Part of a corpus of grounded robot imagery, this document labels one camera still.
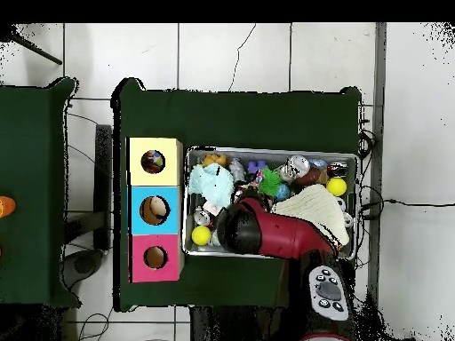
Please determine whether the colourful polka dot cloth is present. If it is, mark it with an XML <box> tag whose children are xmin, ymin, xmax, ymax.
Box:
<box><xmin>140</xmin><ymin>149</ymin><xmax>166</xmax><ymax>174</ymax></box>
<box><xmin>248</xmin><ymin>169</ymin><xmax>266</xmax><ymax>189</ymax></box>

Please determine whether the shallow clear mesh bin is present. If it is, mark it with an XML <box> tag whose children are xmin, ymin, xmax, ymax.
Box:
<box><xmin>182</xmin><ymin>145</ymin><xmax>360</xmax><ymax>262</ymax></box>

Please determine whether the wooden box with three holes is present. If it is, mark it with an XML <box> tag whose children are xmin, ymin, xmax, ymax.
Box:
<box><xmin>127</xmin><ymin>137</ymin><xmax>186</xmax><ymax>284</ymax></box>

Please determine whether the mint green muslin cloth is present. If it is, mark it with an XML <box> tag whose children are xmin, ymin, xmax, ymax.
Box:
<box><xmin>188</xmin><ymin>163</ymin><xmax>235</xmax><ymax>209</ymax></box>

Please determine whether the silver toy robot figure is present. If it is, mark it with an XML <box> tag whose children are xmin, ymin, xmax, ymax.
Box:
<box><xmin>228</xmin><ymin>157</ymin><xmax>247</xmax><ymax>184</ymax></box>

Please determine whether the purple plastic toy block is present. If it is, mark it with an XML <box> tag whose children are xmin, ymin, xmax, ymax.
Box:
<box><xmin>247</xmin><ymin>159</ymin><xmax>268</xmax><ymax>174</ymax></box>

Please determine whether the green spiky rubber ball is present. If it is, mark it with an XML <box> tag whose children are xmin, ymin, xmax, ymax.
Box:
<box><xmin>257</xmin><ymin>168</ymin><xmax>283</xmax><ymax>198</ymax></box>

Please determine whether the yellow tennis ball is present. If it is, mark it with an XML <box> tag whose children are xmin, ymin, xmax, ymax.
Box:
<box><xmin>191</xmin><ymin>226</ymin><xmax>212</xmax><ymax>247</ymax></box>

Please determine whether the blue globe ball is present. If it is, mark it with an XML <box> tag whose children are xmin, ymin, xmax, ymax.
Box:
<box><xmin>274</xmin><ymin>183</ymin><xmax>291</xmax><ymax>202</ymax></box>

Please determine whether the silver metal can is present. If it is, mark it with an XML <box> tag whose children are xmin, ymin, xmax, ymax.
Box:
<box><xmin>278</xmin><ymin>155</ymin><xmax>311</xmax><ymax>184</ymax></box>

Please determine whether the cream muslin cloth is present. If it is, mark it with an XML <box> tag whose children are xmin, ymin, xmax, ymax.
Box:
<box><xmin>271</xmin><ymin>183</ymin><xmax>351</xmax><ymax>248</ymax></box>

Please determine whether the yellow smiley ball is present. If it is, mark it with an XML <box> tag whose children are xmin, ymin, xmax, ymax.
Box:
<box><xmin>325</xmin><ymin>177</ymin><xmax>347</xmax><ymax>197</ymax></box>

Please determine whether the black stand bar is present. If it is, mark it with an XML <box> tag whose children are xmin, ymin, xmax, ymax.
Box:
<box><xmin>93</xmin><ymin>123</ymin><xmax>114</xmax><ymax>251</ymax></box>

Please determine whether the dark green neighbour table cloth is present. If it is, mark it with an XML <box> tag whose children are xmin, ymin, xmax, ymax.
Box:
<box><xmin>0</xmin><ymin>76</ymin><xmax>81</xmax><ymax>308</ymax></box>

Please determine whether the orange toy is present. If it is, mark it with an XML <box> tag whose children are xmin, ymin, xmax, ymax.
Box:
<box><xmin>0</xmin><ymin>195</ymin><xmax>17</xmax><ymax>218</ymax></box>

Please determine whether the black tripod leg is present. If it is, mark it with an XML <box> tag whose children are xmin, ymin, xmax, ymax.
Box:
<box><xmin>0</xmin><ymin>24</ymin><xmax>63</xmax><ymax>66</ymax></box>

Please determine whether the black power cable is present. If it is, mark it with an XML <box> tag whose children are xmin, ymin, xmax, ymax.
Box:
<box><xmin>358</xmin><ymin>198</ymin><xmax>455</xmax><ymax>219</ymax></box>

